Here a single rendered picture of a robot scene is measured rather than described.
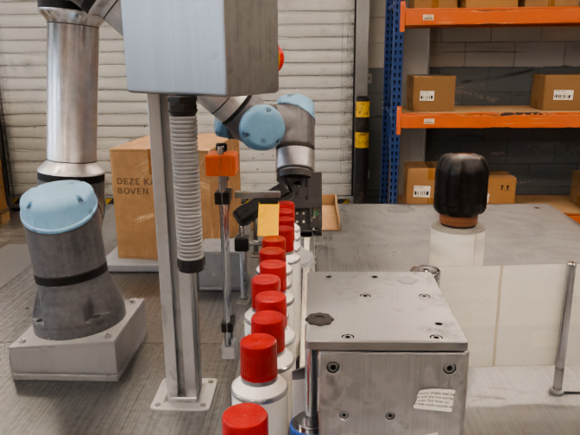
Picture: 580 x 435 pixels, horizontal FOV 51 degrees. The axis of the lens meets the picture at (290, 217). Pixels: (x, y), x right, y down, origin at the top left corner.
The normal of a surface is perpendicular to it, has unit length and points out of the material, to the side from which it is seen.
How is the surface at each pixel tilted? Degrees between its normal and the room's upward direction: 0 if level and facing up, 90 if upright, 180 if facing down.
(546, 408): 0
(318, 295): 0
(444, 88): 90
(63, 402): 0
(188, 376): 90
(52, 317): 74
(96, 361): 90
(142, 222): 90
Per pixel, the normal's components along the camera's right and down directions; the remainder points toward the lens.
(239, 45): 0.80, 0.15
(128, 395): -0.01, -0.97
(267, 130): 0.25, 0.23
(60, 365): -0.04, 0.26
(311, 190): -0.04, -0.25
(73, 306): 0.27, -0.08
